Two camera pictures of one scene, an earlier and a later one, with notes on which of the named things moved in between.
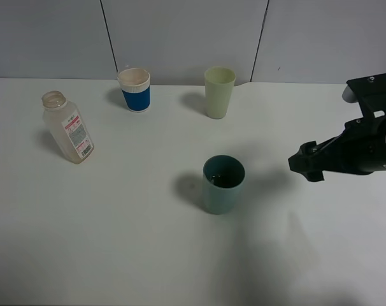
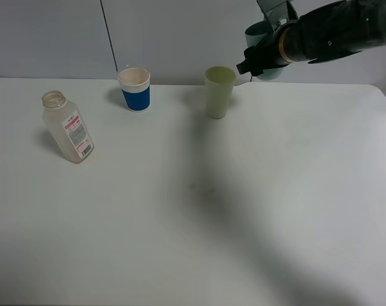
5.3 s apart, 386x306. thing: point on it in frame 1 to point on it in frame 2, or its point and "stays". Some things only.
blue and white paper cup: x=135 y=85 stays
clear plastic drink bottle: x=67 y=127 stays
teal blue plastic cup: x=222 y=176 to x=255 y=32
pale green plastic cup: x=219 y=83 stays
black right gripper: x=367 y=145 to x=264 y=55
